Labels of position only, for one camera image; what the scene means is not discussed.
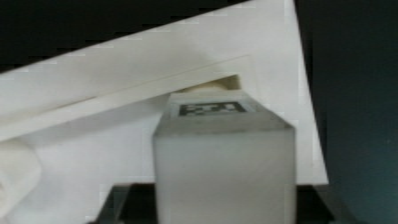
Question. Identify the white square tabletop part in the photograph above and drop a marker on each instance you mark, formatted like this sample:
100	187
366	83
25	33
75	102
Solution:
82	103

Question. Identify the white table leg with tag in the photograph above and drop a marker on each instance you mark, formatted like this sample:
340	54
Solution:
224	161

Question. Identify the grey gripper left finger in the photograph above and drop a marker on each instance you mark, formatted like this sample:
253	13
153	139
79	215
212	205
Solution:
130	205

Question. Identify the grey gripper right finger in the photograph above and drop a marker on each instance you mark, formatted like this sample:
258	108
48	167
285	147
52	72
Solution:
320	207

